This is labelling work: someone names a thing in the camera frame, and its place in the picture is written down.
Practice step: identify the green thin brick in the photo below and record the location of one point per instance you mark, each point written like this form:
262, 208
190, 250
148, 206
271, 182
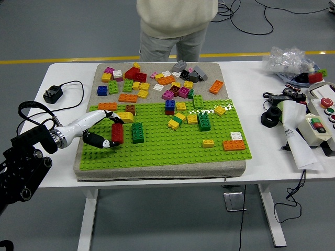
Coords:
178, 119

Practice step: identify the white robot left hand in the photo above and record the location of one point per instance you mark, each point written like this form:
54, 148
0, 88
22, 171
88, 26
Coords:
81, 123

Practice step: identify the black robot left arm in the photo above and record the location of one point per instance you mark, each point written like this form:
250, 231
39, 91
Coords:
26, 157

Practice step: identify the dark green long brick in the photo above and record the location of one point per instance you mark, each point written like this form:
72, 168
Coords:
204, 121
138, 133

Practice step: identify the blue plastic dish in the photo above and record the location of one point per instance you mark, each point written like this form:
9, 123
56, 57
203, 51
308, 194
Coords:
288, 79

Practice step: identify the white paper sheet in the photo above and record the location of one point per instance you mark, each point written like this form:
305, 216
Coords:
301, 149

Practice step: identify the large red brick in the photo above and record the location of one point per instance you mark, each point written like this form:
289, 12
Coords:
131, 72

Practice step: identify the person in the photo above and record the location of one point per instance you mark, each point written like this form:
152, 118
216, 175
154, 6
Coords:
178, 18

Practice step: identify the green studded baseplate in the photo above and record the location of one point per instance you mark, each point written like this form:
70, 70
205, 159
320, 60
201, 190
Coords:
162, 146

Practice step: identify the yellow curved brick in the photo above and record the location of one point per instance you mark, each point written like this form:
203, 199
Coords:
127, 117

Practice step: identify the black hollow brick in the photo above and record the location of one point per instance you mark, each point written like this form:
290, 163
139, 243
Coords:
184, 75

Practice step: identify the yellow square brick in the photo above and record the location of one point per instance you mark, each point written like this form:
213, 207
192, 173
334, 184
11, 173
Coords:
158, 76
136, 85
192, 119
176, 84
181, 106
173, 124
106, 77
143, 94
208, 143
188, 84
220, 111
144, 86

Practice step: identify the pink square brick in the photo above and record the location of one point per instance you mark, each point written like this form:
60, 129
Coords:
120, 79

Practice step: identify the small white switch box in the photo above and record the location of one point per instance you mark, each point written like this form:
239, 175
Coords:
307, 130

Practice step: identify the grey long brick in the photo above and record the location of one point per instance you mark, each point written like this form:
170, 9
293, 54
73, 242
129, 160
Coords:
201, 72

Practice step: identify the clear plastic bag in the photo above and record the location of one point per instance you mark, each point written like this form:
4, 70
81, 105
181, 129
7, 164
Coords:
285, 58

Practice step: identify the small dark green brick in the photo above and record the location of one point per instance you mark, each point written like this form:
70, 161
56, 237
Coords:
191, 94

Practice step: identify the white button control box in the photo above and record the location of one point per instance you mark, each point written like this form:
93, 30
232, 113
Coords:
318, 111

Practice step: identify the green paper piece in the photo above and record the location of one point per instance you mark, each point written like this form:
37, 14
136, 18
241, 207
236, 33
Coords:
280, 109

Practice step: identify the white flat device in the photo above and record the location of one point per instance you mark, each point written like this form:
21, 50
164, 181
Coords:
323, 91

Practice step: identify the black power plug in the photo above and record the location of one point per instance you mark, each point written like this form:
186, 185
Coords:
53, 94

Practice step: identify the yellow thin brick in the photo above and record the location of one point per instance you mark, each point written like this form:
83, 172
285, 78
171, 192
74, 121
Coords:
181, 115

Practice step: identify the orange long brick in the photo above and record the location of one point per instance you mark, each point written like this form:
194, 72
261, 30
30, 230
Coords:
216, 86
234, 145
128, 98
107, 106
166, 80

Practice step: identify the blue square brick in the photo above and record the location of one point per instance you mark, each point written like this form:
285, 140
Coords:
102, 90
170, 104

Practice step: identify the white table leg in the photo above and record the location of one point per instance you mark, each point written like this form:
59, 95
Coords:
87, 222
272, 217

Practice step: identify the dark grey brick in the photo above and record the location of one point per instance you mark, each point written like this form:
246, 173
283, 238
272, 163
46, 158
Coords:
193, 77

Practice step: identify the red square brick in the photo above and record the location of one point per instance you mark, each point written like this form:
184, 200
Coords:
169, 112

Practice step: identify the brown small brick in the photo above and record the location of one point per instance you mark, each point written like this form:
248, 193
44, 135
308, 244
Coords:
130, 109

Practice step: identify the lime green brick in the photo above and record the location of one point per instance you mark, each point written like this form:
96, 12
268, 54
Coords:
198, 101
113, 87
323, 72
128, 85

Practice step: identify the small yellow brick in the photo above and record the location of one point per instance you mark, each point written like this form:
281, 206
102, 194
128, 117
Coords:
136, 65

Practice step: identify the large black nut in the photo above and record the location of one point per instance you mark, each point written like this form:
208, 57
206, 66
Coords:
265, 120

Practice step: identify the white square brick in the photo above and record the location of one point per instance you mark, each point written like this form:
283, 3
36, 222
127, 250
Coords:
117, 73
176, 74
166, 73
158, 87
236, 136

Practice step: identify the dark red hollow brick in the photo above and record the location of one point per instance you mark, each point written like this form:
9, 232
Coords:
140, 77
174, 90

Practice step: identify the magenta square brick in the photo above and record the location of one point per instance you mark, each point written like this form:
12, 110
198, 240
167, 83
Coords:
168, 95
109, 70

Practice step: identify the light grey brick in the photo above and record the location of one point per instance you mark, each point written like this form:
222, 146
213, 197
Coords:
179, 65

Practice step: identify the metal floor plate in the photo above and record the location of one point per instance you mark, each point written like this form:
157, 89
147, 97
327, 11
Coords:
234, 202

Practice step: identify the magenta hollow brick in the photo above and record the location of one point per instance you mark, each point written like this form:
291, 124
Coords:
184, 92

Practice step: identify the black power adapter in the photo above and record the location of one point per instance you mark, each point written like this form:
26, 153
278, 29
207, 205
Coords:
280, 98

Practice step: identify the red long brick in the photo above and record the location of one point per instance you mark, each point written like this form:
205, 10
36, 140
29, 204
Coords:
117, 133

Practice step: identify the black servo parts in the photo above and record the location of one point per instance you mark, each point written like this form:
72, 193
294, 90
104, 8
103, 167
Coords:
298, 96

